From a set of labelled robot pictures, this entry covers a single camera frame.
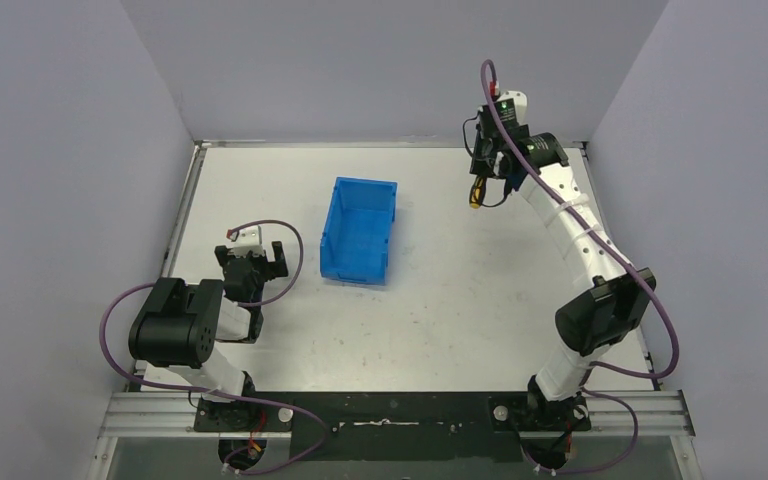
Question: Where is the black yellow screwdriver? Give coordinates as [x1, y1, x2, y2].
[469, 176, 487, 209]

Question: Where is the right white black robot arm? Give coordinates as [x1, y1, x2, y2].
[470, 96, 655, 430]

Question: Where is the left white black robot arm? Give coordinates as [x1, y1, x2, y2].
[128, 241, 289, 431]

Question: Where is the blue plastic bin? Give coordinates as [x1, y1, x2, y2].
[319, 177, 398, 286]

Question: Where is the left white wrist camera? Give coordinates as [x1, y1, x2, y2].
[226, 225, 265, 258]

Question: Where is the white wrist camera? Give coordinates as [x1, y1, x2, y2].
[226, 225, 265, 258]
[494, 90, 528, 127]

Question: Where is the short black cable loop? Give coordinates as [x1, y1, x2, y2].
[461, 115, 514, 209]

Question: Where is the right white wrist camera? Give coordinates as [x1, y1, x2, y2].
[494, 90, 528, 127]

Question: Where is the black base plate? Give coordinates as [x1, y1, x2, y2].
[193, 392, 592, 464]

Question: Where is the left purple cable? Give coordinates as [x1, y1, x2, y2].
[98, 219, 329, 477]

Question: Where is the aluminium front rail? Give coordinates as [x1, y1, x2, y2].
[100, 391, 695, 439]

